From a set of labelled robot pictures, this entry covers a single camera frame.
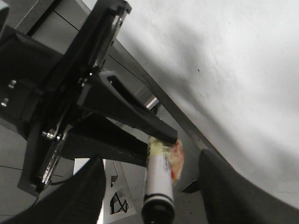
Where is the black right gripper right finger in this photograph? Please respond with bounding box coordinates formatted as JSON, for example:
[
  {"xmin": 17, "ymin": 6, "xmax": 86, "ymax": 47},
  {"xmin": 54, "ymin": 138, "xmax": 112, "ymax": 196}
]
[{"xmin": 199, "ymin": 149, "xmax": 299, "ymax": 224}]

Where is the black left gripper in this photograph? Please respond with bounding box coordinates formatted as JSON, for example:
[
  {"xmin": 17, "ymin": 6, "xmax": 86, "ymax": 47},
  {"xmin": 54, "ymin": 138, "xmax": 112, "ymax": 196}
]
[{"xmin": 0, "ymin": 0, "xmax": 178, "ymax": 196}]

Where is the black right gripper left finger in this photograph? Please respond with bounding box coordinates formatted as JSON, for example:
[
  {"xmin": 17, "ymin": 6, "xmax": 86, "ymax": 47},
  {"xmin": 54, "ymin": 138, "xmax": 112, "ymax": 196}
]
[{"xmin": 4, "ymin": 156, "xmax": 106, "ymax": 224}]

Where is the white whiteboard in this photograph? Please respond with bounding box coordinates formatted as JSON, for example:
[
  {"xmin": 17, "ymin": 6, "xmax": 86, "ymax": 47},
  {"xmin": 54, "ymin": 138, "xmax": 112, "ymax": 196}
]
[{"xmin": 118, "ymin": 0, "xmax": 299, "ymax": 206}]

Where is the white metal bracket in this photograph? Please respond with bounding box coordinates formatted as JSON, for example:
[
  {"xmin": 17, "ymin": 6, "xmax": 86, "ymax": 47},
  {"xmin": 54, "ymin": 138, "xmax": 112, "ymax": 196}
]
[{"xmin": 73, "ymin": 158, "xmax": 138, "ymax": 224}]

